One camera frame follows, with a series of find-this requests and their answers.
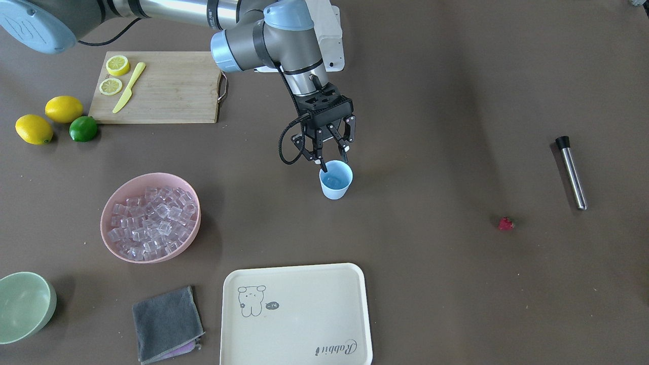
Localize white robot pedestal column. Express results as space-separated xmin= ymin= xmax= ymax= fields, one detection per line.
xmin=254 ymin=1 xmax=345 ymax=72

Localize pink bowl of ice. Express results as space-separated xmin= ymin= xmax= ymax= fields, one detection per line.
xmin=100 ymin=172 xmax=201 ymax=264

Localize grey folded cloth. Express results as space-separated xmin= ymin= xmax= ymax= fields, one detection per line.
xmin=132 ymin=285 xmax=205 ymax=364

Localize yellow lemon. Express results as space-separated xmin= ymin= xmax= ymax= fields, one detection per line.
xmin=45 ymin=95 xmax=84 ymax=123
xmin=15 ymin=114 xmax=54 ymax=145

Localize bamboo cutting board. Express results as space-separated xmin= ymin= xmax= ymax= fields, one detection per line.
xmin=88 ymin=51 xmax=229 ymax=124

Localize steel muddler with black tip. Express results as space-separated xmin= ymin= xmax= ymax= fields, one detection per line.
xmin=555 ymin=135 xmax=588 ymax=210

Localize green lime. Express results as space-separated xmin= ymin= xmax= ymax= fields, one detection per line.
xmin=68 ymin=116 xmax=99 ymax=142

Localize cream rabbit tray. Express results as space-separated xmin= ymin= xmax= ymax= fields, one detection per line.
xmin=220 ymin=263 xmax=373 ymax=364

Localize lemon slice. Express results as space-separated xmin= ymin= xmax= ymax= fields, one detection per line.
xmin=98 ymin=77 xmax=123 ymax=96
xmin=105 ymin=55 xmax=130 ymax=76

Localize yellow plastic knife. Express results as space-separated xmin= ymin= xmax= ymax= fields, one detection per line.
xmin=112 ymin=62 xmax=147 ymax=114

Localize red strawberry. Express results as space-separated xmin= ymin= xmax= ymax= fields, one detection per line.
xmin=497 ymin=216 xmax=516 ymax=231

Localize light blue plastic cup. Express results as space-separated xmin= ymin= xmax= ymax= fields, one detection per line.
xmin=318 ymin=160 xmax=354 ymax=200

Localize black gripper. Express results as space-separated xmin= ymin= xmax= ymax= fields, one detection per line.
xmin=295 ymin=82 xmax=355 ymax=172

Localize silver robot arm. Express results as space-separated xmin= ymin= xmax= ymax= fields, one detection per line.
xmin=1 ymin=1 xmax=355 ymax=172

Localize green ceramic bowl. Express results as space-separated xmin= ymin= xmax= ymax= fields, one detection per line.
xmin=1 ymin=272 xmax=57 ymax=345

